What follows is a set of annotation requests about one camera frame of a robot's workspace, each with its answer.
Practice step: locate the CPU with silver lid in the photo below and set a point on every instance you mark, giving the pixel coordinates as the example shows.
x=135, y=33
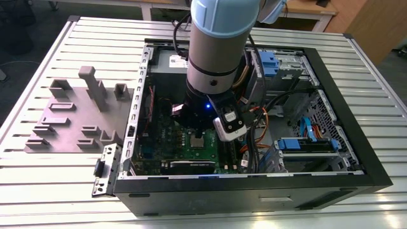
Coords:
x=198, y=142

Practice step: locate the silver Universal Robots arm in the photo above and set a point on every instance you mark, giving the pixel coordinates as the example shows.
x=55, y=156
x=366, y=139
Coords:
x=216, y=47

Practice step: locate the green motherboard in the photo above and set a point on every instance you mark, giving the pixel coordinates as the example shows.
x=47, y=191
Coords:
x=170, y=143

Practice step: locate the grey power supply unit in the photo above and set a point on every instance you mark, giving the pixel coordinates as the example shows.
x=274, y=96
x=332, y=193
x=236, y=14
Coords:
x=166, y=83

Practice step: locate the black RAM slot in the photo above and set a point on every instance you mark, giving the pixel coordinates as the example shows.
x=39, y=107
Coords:
x=219, y=155

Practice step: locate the black graphics card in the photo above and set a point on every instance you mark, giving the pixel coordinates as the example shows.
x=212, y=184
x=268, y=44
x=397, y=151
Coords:
x=191, y=167

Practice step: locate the blue header connector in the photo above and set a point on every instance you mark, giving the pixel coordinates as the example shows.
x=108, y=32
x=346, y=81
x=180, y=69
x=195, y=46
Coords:
x=148, y=152

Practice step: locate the silver drive cage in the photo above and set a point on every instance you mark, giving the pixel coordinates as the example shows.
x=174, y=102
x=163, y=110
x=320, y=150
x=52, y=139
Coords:
x=270, y=88

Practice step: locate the hard disk in blue carrier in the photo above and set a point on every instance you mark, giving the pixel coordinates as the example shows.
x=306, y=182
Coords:
x=288, y=144

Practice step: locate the black PC case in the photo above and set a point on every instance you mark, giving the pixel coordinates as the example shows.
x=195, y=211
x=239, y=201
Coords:
x=222, y=195

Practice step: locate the grey plastic parts rack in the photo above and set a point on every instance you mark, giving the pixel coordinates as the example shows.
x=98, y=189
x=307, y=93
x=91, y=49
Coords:
x=79, y=133

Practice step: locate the silver disk bay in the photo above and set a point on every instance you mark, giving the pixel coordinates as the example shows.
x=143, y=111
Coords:
x=311, y=155

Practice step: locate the brown wooden cabinet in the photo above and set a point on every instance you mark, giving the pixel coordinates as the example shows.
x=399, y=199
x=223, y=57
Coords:
x=375, y=26

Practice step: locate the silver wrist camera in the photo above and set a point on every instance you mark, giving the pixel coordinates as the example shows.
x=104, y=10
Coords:
x=228, y=133

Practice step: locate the wooden desk white frame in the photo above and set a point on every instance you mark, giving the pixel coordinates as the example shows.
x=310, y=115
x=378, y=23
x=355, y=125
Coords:
x=311, y=7

